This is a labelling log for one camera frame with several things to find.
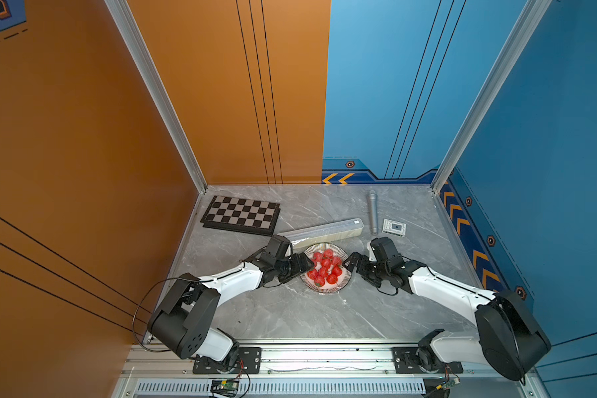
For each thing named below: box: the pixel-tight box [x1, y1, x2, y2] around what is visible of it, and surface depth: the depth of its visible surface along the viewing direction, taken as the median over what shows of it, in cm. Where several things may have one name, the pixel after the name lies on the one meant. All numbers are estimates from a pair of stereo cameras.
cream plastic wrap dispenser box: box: [276, 218, 365, 250], surface depth 98 cm
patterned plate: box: [299, 242, 353, 295], surface depth 91 cm
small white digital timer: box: [381, 218, 407, 238], surface depth 104 cm
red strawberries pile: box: [306, 248, 343, 287], surface depth 91 cm
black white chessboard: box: [199, 194, 282, 236], surface depth 107 cm
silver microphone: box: [368, 189, 379, 235], surface depth 111 cm
